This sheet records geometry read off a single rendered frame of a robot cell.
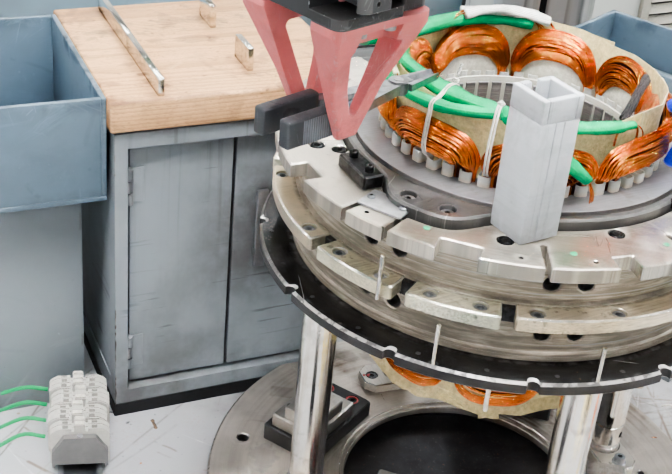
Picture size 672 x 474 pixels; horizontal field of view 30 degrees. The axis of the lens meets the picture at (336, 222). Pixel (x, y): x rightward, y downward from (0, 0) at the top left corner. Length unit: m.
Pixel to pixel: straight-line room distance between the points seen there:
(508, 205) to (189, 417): 0.44
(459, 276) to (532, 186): 0.07
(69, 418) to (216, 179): 0.22
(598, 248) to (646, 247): 0.03
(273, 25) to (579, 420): 0.32
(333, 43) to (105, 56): 0.40
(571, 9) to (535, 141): 0.60
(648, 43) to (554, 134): 0.50
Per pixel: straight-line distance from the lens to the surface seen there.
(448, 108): 0.74
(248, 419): 1.03
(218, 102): 0.93
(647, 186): 0.79
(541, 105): 0.68
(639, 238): 0.75
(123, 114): 0.91
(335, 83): 0.63
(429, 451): 1.05
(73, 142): 0.93
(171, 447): 1.03
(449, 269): 0.73
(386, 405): 1.06
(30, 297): 1.02
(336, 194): 0.74
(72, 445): 1.00
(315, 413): 0.88
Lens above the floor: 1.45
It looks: 30 degrees down
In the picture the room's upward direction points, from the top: 6 degrees clockwise
